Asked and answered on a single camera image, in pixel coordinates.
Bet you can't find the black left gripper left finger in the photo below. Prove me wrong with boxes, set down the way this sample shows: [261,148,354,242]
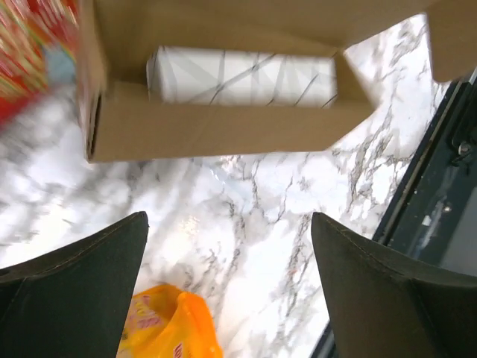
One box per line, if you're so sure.
[1,211,149,357]

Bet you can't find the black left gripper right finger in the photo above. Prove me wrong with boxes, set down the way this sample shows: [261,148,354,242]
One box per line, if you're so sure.
[311,213,476,357]

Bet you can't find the white patterned box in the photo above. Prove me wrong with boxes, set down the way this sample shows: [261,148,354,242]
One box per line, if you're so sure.
[146,47,337,107]

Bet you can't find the brown cardboard express box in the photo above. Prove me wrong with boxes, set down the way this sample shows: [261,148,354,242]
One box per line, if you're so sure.
[77,1,476,162]

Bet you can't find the yellow corn snack bag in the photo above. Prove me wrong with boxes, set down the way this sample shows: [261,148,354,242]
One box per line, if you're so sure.
[116,284,224,358]

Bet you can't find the red candy bag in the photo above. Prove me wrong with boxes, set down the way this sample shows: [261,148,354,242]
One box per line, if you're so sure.
[1,0,78,124]

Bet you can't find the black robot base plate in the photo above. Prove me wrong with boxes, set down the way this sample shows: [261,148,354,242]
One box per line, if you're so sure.
[309,69,477,358]

